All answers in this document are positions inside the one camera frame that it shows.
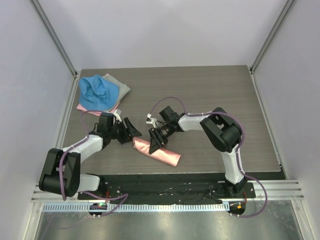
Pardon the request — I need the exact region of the grey cloth napkin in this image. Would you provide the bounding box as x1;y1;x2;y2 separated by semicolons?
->
103;74;131;112

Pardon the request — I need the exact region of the pink satin napkin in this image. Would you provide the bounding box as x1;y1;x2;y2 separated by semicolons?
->
132;137;181;167

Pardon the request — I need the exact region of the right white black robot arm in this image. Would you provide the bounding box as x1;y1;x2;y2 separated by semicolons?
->
148;106;247;198

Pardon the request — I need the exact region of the white slotted cable duct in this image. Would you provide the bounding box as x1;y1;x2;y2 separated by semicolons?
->
42;202;230;213

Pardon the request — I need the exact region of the pink cloth under pile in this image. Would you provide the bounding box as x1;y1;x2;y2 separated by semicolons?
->
76;102;120;117

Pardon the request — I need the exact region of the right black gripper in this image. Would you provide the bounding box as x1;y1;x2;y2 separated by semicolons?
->
149;122;174;155

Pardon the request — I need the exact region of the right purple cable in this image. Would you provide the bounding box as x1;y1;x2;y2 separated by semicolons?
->
149;96;270;220

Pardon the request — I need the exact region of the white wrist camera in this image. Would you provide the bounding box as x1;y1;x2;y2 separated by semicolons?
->
145;113;158;128
112;109;122;122

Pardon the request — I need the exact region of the left aluminium frame post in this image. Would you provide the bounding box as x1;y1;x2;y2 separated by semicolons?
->
29;0;77;77

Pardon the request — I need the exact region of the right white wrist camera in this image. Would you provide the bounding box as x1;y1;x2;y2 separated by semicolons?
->
145;113;158;128

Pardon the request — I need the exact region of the aluminium frame post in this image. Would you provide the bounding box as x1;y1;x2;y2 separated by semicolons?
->
29;0;77;77
249;0;297;74

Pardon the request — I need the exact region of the right aluminium frame post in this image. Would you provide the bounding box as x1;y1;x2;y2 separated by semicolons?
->
249;0;297;74

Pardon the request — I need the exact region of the aluminium front rail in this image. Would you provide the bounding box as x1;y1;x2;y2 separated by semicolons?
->
31;180;305;203

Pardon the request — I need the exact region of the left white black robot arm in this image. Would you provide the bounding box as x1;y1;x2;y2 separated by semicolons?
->
38;112;142;200

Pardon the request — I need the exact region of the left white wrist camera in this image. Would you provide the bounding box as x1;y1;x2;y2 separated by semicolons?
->
112;109;122;122

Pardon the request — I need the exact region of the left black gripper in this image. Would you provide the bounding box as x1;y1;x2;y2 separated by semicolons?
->
108;117;141;144

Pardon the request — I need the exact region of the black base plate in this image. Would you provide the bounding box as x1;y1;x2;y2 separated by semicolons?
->
93;173;256;204

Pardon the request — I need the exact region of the blue cloth napkin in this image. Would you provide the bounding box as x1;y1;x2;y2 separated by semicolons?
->
78;74;120;111

